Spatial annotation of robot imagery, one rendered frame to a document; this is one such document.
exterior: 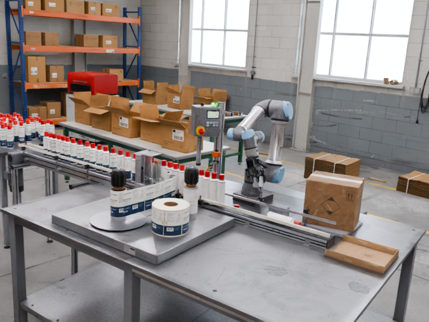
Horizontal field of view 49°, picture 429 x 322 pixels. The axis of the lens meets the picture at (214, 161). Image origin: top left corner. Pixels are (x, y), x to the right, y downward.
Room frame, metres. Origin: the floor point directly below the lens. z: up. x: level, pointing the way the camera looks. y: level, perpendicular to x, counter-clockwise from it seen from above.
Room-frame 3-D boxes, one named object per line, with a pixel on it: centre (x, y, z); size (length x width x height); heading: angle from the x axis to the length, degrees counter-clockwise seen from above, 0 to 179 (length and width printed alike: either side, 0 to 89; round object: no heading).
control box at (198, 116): (2.99, 0.07, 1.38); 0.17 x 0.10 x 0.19; 110
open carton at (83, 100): (5.97, 1.61, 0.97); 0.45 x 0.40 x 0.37; 139
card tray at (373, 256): (2.29, -0.79, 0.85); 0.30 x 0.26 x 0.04; 55
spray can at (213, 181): (2.83, 0.00, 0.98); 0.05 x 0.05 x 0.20
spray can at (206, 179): (2.86, 0.04, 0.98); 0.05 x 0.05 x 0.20
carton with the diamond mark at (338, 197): (2.72, -0.73, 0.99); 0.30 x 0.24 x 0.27; 66
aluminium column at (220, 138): (3.00, -0.02, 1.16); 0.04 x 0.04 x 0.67; 55
